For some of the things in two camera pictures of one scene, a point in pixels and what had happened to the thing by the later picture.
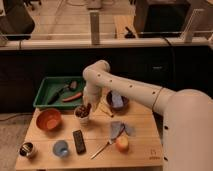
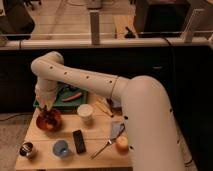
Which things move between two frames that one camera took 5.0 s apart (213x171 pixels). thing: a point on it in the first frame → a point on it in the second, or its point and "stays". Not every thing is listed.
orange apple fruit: (122, 144) stays
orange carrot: (73, 98) stays
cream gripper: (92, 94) → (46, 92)
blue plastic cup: (60, 148) stays
